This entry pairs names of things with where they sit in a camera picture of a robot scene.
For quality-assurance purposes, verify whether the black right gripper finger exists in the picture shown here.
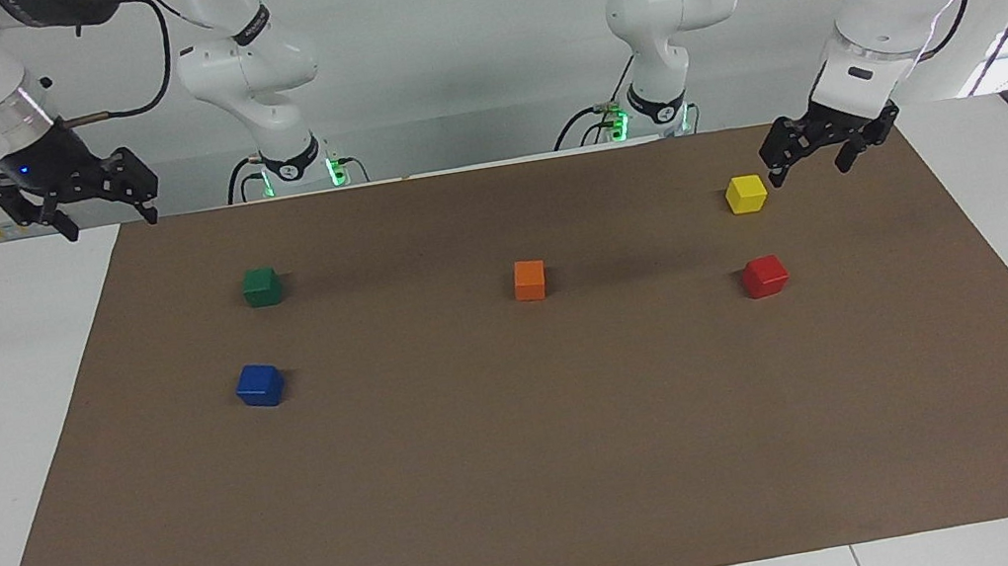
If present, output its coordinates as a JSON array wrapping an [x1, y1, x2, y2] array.
[[101, 142, 165, 230], [0, 166, 82, 253]]

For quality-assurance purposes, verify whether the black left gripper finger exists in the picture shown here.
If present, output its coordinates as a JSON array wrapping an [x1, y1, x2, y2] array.
[[831, 127, 893, 175], [754, 114, 825, 191]]

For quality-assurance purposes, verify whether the red wooden block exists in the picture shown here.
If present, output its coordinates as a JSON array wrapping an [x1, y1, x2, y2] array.
[[739, 252, 793, 301]]

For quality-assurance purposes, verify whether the yellow wooden block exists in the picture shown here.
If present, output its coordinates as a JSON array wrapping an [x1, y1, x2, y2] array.
[[722, 172, 771, 217]]

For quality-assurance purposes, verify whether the green wooden block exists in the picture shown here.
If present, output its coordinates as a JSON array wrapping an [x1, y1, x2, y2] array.
[[239, 264, 286, 310]]

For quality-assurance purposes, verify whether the blue wooden block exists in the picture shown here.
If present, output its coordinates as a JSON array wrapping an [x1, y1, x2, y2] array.
[[232, 360, 290, 412]]

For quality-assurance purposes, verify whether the orange wooden block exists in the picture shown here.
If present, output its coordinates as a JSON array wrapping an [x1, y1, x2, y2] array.
[[510, 257, 551, 304]]

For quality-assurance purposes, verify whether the brown paper mat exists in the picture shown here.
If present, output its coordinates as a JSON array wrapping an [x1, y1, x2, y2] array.
[[0, 86, 1008, 566]]

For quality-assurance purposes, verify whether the black right base cable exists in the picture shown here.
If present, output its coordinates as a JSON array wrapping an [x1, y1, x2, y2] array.
[[221, 154, 267, 206]]

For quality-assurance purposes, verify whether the black base cable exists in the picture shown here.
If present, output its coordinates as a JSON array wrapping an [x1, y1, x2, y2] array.
[[221, 154, 267, 206], [547, 99, 635, 153]]

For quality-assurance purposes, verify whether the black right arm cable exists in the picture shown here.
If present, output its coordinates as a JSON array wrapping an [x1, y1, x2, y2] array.
[[44, 0, 183, 130]]

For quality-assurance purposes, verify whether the black left base cable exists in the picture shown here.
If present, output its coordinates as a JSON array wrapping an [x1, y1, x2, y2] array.
[[547, 99, 635, 153]]

